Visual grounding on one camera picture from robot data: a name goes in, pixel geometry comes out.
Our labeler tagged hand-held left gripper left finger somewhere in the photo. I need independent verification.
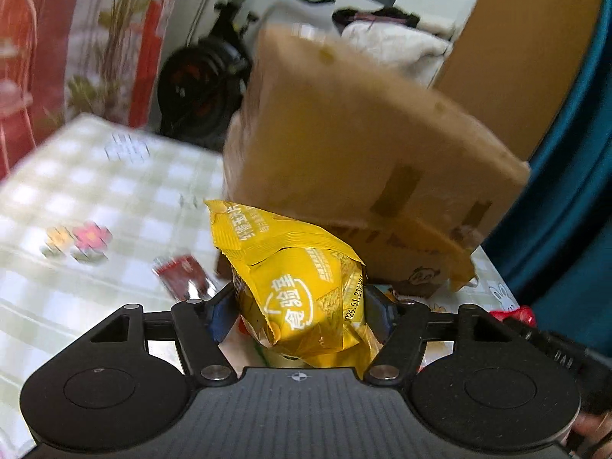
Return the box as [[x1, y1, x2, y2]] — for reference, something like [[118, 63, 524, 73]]
[[88, 283, 238, 386]]

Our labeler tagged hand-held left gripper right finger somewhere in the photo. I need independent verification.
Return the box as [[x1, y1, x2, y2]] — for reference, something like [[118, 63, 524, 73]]
[[364, 291, 508, 384]]

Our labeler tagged small red snack packet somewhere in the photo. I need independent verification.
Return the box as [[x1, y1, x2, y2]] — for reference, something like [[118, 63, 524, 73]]
[[492, 305, 537, 329]]

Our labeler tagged yellow snack packet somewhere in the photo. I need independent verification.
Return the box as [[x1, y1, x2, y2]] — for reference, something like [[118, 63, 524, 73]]
[[205, 199, 383, 369]]

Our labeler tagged brown cardboard box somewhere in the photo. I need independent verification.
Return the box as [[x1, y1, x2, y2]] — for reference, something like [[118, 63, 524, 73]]
[[216, 24, 531, 299]]

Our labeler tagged person's right hand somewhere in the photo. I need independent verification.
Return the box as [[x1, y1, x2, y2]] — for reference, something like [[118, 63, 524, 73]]
[[570, 413, 612, 459]]

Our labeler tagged teal cloth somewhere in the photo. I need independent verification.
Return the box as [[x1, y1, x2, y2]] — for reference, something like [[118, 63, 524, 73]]
[[482, 0, 612, 347]]

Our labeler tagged black exercise bike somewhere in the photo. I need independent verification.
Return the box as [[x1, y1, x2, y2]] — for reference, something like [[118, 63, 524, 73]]
[[157, 0, 336, 150]]

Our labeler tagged white blanket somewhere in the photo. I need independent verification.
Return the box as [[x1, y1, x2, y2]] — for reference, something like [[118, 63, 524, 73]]
[[340, 20, 454, 91]]

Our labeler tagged brown wooden board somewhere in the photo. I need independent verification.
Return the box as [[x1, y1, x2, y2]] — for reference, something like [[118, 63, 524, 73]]
[[431, 0, 607, 164]]

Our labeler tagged black cloth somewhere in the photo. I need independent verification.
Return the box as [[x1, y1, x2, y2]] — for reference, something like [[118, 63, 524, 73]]
[[332, 6, 422, 30]]

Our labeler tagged red floral curtain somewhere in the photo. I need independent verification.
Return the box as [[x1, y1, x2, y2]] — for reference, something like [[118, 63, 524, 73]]
[[0, 0, 188, 180]]

